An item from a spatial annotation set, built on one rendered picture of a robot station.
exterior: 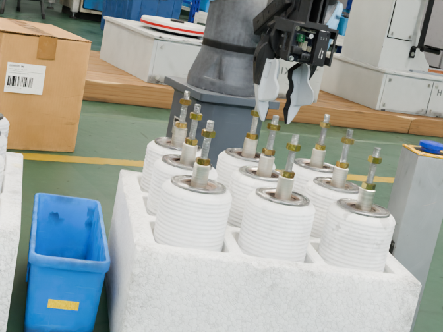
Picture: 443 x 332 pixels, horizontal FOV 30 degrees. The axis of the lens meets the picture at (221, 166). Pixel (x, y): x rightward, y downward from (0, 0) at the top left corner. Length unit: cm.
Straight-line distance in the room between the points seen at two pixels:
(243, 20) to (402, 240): 56
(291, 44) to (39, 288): 48
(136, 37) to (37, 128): 124
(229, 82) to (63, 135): 68
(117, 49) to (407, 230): 233
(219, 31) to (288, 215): 67
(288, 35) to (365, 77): 274
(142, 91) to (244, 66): 148
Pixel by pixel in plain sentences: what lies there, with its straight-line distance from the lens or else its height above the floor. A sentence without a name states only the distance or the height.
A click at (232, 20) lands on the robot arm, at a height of 45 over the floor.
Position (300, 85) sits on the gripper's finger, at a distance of 122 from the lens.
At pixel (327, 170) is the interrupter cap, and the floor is 25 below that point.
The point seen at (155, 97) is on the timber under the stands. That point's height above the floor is 4.
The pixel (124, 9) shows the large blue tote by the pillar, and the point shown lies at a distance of 573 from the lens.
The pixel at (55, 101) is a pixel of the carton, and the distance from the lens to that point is 219.
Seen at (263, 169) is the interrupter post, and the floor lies 26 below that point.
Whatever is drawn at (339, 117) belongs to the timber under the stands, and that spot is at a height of 4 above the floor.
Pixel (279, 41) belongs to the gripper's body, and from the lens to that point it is 120.
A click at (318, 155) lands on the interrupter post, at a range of 137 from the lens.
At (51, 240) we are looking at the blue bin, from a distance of 144.
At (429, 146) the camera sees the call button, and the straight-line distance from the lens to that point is 138.
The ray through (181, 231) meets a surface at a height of 20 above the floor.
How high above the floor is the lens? 52
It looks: 13 degrees down
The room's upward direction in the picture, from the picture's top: 11 degrees clockwise
